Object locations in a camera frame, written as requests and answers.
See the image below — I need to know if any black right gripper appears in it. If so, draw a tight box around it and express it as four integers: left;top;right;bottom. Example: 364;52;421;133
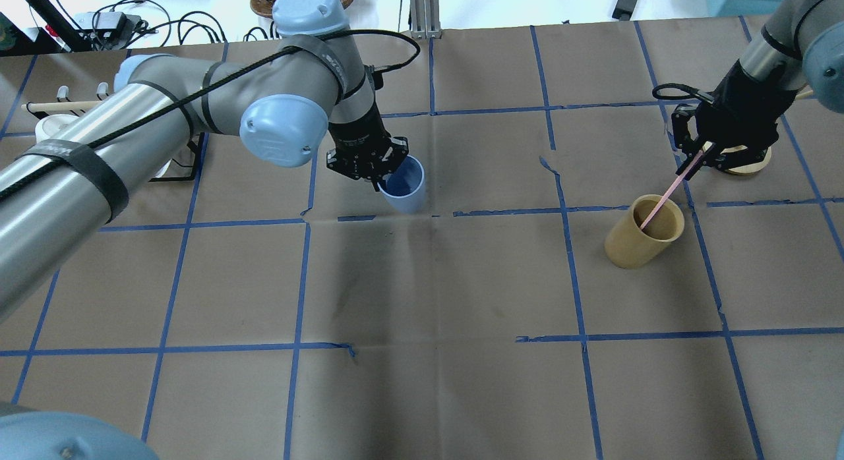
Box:
671;61;798;181

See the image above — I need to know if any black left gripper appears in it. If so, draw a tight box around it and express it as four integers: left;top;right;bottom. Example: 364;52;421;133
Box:
326;103;409;192

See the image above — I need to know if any pink chopstick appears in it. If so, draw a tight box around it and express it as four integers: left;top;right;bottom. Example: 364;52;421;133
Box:
639;165;683;232

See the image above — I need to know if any light blue plastic cup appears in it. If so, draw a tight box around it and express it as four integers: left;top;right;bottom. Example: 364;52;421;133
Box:
377;156;426;214

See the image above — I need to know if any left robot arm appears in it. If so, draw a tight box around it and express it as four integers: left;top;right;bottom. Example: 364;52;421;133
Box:
2;0;418;320

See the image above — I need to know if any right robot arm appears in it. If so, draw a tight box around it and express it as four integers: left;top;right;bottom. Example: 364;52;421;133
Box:
652;0;843;180

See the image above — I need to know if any white cup on rack rear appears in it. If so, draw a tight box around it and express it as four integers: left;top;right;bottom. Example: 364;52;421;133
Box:
34;114;80;144

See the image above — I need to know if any round wooden stand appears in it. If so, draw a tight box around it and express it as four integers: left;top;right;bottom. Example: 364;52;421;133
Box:
702;140;773;177

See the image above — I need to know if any tan bamboo cylinder holder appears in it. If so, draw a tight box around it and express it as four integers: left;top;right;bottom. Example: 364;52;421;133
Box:
604;194;685;269

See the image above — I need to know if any black power adapter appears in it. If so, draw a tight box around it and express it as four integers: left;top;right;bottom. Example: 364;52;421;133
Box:
611;0;638;21

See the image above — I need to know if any wooden rack dowel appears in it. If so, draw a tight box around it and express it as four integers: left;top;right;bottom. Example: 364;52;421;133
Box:
20;101;103;113

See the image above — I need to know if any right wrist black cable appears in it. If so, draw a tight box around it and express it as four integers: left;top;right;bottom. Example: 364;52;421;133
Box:
651;83;716;105

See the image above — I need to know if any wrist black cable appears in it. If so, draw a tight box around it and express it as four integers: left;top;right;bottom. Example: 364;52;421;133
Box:
651;83;716;105
0;29;421;204

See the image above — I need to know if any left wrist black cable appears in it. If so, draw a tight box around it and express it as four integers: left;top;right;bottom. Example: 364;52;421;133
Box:
0;29;421;204

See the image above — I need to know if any aluminium frame post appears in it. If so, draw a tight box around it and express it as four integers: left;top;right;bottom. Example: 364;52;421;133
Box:
409;0;441;40

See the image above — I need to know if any black wire cup rack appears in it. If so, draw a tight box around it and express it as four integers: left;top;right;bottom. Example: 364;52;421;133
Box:
150;132;208;183

